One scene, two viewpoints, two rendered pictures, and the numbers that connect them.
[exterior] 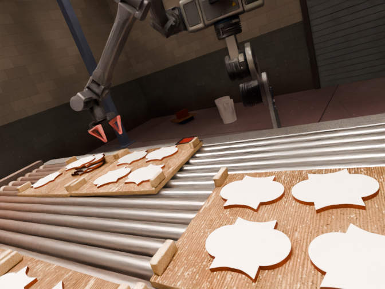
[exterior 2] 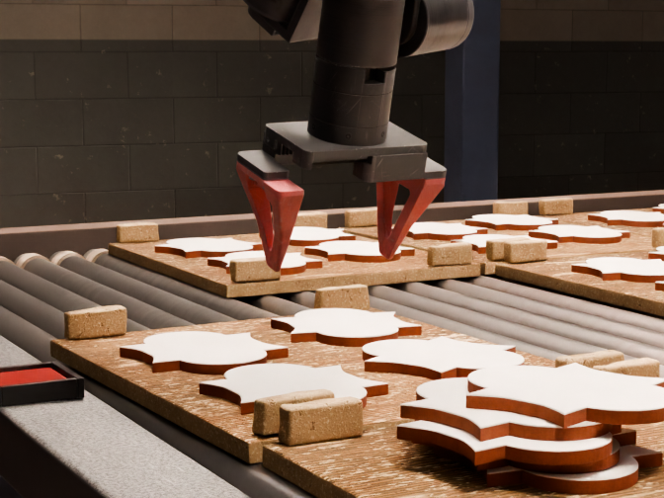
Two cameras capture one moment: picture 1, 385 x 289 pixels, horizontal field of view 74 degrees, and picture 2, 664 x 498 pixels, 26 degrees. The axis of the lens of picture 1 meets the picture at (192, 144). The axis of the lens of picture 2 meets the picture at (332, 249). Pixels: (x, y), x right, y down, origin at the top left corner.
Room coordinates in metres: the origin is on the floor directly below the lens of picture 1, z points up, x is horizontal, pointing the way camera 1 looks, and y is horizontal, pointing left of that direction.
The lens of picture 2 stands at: (2.03, 0.79, 1.20)
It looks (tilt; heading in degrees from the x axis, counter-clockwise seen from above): 8 degrees down; 207
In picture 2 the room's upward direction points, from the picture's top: straight up
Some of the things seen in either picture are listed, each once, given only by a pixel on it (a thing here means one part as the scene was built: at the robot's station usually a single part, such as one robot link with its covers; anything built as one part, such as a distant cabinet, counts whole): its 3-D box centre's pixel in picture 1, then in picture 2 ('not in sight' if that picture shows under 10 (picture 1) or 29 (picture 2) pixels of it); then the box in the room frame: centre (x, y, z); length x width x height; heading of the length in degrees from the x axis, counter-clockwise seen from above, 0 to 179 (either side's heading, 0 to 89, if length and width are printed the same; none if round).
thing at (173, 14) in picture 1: (171, 21); not in sight; (1.41, -0.10, 1.45); 0.09 x 0.08 x 0.12; 69
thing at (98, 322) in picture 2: (194, 142); (95, 322); (0.95, -0.01, 0.95); 0.06 x 0.02 x 0.03; 147
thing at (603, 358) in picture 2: (79, 183); (589, 371); (0.94, 0.46, 0.95); 0.06 x 0.02 x 0.03; 147
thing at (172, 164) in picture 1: (139, 167); (322, 369); (0.94, 0.23, 0.93); 0.41 x 0.35 x 0.02; 57
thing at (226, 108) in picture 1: (227, 111); not in sight; (4.53, -0.80, 0.18); 0.30 x 0.30 x 0.37
